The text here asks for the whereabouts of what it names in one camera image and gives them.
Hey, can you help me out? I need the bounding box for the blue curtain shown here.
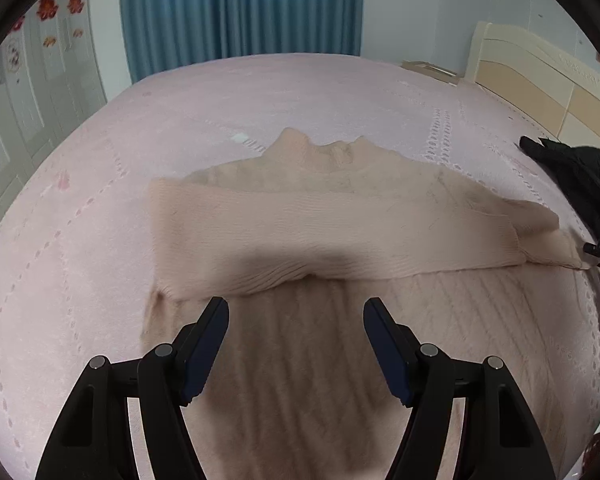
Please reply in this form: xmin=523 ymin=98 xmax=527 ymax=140
xmin=120 ymin=0 xmax=363 ymax=81

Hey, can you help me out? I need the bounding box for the white wardrobe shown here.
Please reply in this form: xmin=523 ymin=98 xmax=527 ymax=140
xmin=0 ymin=0 xmax=106 ymax=222

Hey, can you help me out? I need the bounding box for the black jacket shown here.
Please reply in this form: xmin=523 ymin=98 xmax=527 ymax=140
xmin=518 ymin=136 xmax=600 ymax=243

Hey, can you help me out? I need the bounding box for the beige knit sweater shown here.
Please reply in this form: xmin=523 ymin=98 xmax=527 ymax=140
xmin=142 ymin=129 xmax=584 ymax=479

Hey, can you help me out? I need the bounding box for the pink bedspread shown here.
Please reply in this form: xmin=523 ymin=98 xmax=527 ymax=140
xmin=0 ymin=54 xmax=600 ymax=479

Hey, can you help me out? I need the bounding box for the cream wooden headboard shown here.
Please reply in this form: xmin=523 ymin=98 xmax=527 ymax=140
xmin=465 ymin=22 xmax=600 ymax=148

